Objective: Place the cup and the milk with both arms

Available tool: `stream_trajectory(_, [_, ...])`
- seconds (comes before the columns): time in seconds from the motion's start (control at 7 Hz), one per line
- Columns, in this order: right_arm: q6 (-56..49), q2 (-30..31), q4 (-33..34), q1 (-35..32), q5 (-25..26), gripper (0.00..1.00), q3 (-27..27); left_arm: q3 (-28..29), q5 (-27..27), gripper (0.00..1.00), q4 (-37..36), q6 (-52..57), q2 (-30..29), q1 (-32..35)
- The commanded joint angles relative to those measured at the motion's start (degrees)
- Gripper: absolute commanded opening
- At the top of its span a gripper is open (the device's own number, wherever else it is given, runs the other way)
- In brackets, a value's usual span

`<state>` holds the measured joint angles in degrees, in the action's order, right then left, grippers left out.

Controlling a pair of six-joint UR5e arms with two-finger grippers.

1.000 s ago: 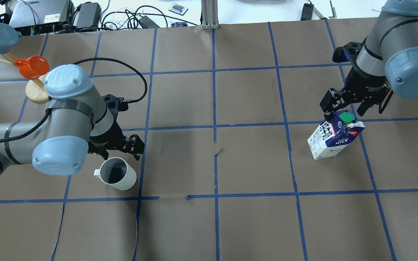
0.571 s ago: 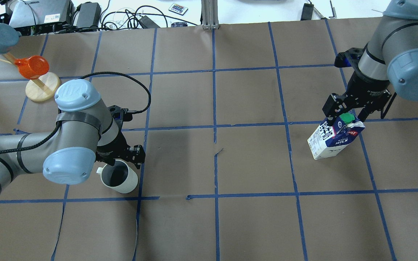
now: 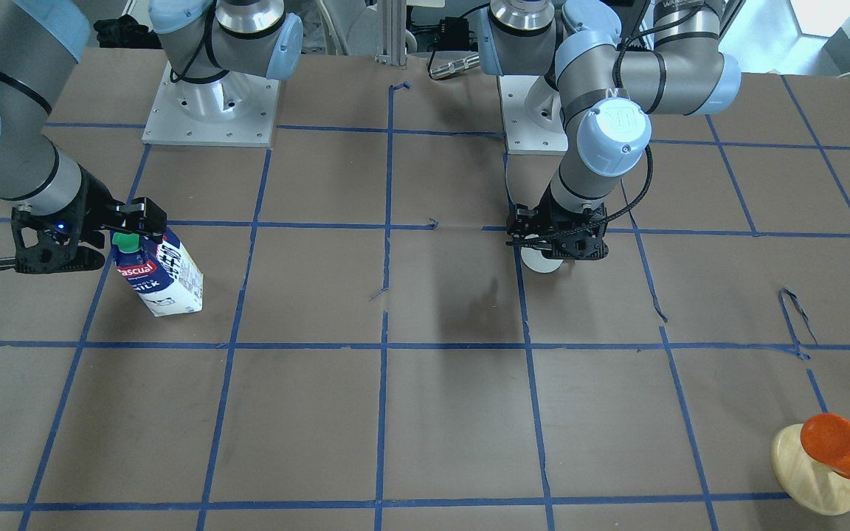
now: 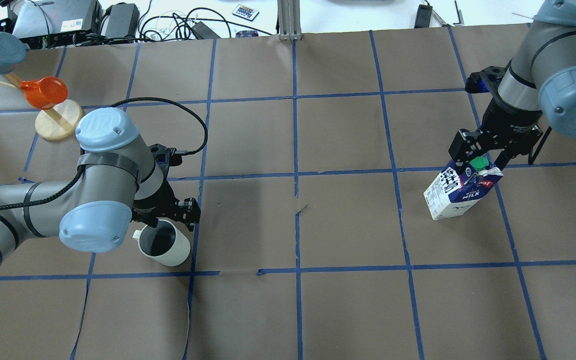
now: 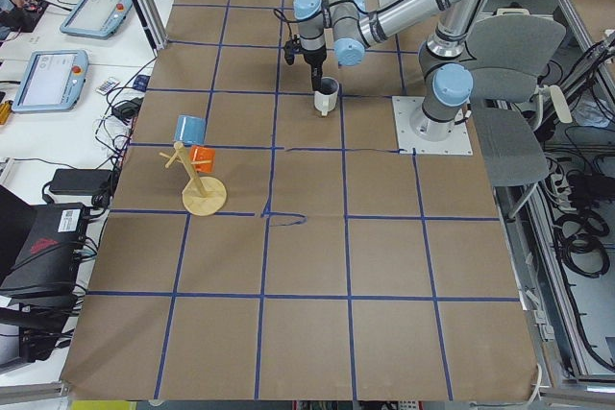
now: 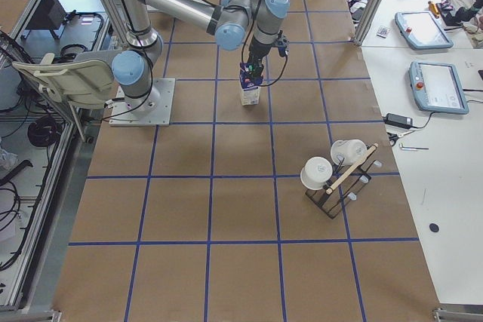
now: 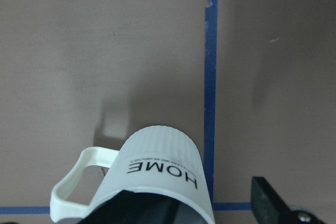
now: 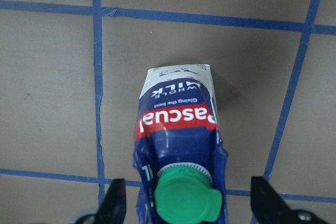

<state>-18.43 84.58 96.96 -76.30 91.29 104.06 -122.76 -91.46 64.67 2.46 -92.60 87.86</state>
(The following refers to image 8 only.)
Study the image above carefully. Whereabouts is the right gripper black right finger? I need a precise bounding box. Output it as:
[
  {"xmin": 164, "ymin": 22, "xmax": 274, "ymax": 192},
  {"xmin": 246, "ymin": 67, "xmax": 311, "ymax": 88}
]
[{"xmin": 250, "ymin": 176, "xmax": 299, "ymax": 223}]

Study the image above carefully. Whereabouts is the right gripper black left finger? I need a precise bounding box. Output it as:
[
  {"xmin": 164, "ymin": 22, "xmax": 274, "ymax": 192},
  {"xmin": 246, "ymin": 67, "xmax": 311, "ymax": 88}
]
[{"xmin": 96, "ymin": 178, "xmax": 127, "ymax": 224}]

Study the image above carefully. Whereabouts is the blue white milk carton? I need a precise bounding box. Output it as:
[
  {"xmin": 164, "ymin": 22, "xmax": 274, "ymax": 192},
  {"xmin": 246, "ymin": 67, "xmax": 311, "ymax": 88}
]
[{"xmin": 133, "ymin": 64, "xmax": 228, "ymax": 223}]

